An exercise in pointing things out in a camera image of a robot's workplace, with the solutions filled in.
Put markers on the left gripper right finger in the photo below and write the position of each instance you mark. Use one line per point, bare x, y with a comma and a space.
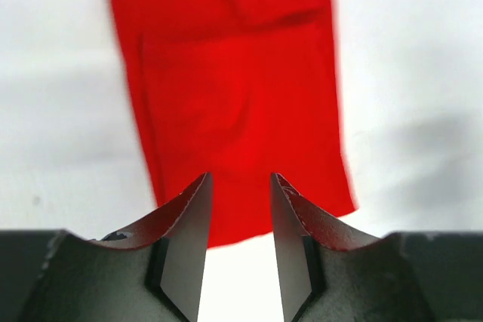
330, 271

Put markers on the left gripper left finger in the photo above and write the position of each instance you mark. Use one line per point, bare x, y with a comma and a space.
150, 270

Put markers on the red t shirt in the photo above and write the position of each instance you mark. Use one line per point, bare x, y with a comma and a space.
240, 89

